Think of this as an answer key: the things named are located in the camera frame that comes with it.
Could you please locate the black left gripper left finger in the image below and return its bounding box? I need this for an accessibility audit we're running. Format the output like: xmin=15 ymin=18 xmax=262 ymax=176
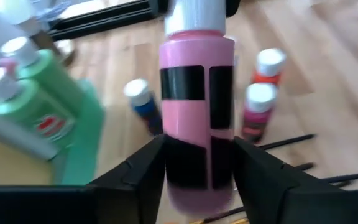
xmin=90 ymin=134 xmax=167 ymax=224

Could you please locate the large green paint bottle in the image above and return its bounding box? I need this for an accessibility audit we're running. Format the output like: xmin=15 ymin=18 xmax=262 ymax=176
xmin=0 ymin=36 xmax=86 ymax=117
xmin=0 ymin=67 xmax=78 ymax=148

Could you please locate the green translucent plastic tray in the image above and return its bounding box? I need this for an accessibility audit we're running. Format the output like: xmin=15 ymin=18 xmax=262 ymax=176
xmin=50 ymin=78 xmax=106 ymax=187

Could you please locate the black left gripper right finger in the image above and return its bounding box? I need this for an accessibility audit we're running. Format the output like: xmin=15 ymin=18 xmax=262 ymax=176
xmin=234 ymin=136 xmax=358 ymax=224

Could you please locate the small pink paint bottle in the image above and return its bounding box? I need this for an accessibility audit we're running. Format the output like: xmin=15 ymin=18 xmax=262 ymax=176
xmin=158 ymin=0 xmax=237 ymax=217

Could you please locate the small magenta paint bottle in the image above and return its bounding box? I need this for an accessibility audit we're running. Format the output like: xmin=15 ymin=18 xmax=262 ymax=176
xmin=241 ymin=82 xmax=279 ymax=145

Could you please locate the small navy blue paint bottle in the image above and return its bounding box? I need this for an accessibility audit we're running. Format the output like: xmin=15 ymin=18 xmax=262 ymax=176
xmin=123 ymin=78 xmax=165 ymax=137

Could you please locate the small scarlet paint bottle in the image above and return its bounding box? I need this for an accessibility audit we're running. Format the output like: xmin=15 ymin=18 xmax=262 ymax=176
xmin=250 ymin=47 xmax=288 ymax=87

